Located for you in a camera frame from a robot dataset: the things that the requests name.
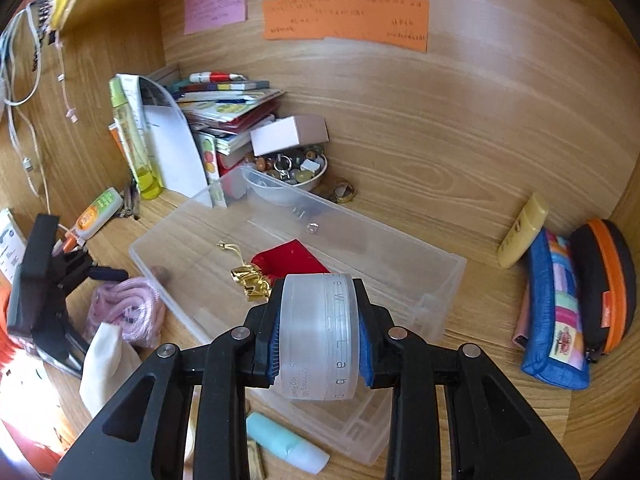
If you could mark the small tan block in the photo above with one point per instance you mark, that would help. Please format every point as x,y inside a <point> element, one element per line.
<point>257,462</point>

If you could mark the blue patchwork pouch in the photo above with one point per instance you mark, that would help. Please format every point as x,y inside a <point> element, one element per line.
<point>550,320</point>

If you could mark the white power strip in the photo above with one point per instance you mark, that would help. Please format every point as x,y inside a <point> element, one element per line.
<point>42,30</point>

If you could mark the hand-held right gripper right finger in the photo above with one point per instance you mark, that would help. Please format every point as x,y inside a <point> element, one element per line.
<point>367,360</point>

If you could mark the wooden desktop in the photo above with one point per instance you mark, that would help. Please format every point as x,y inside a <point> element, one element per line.
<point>425,200</point>

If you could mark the mint green tube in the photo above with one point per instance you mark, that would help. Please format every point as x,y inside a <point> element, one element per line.
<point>280,440</point>

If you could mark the red cloth pouch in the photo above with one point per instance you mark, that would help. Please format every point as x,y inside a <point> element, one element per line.
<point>287,257</point>

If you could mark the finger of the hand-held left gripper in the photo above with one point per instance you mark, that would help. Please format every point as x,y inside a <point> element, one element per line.
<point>75,257</point>
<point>107,274</point>

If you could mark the clear plastic bin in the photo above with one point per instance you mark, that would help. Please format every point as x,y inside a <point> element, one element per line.
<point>380,255</point>

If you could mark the pink paper note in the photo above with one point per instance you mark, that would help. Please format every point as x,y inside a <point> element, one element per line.
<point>215,2</point>

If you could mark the white printed card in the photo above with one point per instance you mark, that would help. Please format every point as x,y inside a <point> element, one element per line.
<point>10,250</point>

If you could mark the pile of beads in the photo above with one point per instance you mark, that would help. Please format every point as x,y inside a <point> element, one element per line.
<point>295,165</point>

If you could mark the pink flat case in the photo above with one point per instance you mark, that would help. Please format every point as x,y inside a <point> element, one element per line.
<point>522,315</point>

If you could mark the gold ribbon charm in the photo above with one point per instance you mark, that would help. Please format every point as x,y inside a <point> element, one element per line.
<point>247,280</point>

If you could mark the stack of books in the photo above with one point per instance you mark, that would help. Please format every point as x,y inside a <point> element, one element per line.
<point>230,110</point>

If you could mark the fruit print booklet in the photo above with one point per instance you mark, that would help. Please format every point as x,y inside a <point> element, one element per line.
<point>212,165</point>

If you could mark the white cloth pouch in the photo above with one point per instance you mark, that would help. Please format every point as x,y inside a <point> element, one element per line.
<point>107,365</point>

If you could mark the white bowl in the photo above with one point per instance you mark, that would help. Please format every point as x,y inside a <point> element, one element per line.
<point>280,190</point>

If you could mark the bundle of dark pens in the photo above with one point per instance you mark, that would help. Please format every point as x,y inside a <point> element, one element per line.
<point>131,202</point>

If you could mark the white orange glue bottle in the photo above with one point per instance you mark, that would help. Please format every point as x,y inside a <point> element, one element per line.
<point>97,210</point>

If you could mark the orange paper note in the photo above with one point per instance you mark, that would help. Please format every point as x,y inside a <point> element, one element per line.
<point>345,17</point>

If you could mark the yellow tube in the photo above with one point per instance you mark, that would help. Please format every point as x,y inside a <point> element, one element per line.
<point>522,232</point>

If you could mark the orange white tube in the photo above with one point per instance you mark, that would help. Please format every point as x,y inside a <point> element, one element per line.
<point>119,145</point>

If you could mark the white paper sheet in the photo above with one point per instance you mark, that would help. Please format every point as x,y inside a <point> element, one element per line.
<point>172,155</point>

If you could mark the black orange zip case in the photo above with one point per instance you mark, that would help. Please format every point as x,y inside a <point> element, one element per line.
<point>592,280</point>

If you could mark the small white box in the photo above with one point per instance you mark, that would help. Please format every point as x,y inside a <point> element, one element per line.
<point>285,135</point>

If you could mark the small silver charm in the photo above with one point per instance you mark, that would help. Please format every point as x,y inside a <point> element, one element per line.
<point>313,228</point>

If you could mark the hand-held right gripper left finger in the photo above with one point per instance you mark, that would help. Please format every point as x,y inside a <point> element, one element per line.
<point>273,355</point>

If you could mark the yellow green bottle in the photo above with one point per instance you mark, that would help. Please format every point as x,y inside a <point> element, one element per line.
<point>135,145</point>

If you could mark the red white pen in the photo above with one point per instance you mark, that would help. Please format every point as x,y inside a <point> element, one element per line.
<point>217,77</point>

